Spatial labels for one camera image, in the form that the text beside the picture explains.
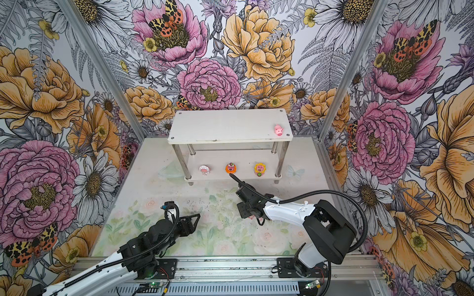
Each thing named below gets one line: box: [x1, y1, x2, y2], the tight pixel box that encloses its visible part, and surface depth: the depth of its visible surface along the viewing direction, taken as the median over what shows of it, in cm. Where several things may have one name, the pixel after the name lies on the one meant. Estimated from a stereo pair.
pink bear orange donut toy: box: [225, 162, 237, 174], surface depth 96 cm
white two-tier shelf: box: [167, 107, 294, 185], surface depth 91 cm
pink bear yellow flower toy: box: [253, 162, 267, 177], surface depth 96 cm
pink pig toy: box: [274, 123, 284, 137], surface depth 75 cm
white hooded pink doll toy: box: [198, 165, 212, 176], surface depth 94 cm
